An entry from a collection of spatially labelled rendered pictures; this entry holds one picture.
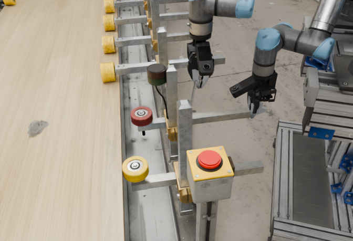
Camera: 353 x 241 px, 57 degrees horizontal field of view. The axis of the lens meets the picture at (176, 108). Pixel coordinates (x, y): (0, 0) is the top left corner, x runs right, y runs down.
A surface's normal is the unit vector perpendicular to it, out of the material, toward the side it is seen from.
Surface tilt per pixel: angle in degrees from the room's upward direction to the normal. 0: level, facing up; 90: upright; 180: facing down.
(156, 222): 0
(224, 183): 90
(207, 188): 90
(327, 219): 0
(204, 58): 30
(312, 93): 90
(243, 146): 0
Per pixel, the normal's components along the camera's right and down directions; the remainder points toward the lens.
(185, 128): 0.15, 0.62
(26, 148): -0.03, -0.78
